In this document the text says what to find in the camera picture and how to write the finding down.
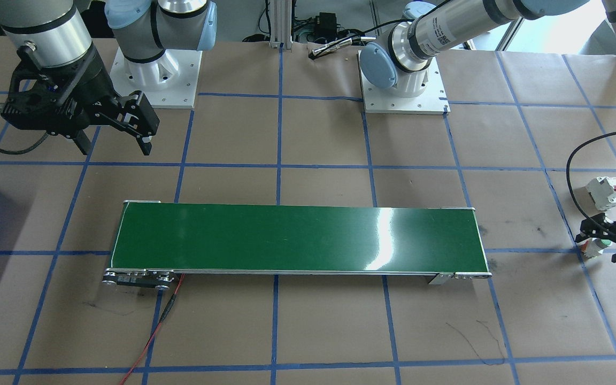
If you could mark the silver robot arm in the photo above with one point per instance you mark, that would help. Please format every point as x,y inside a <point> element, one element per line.
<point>447,27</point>
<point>46,37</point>

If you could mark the green conveyor belt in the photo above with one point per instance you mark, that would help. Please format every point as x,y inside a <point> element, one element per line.
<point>286,235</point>

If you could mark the silver metal plug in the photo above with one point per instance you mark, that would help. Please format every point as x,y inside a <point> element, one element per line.
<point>335,45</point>

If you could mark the black adapter box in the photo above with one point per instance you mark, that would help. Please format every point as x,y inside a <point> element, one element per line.
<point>328,24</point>

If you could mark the white circuit breaker red switch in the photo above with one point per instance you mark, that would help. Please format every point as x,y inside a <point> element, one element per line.
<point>605,195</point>

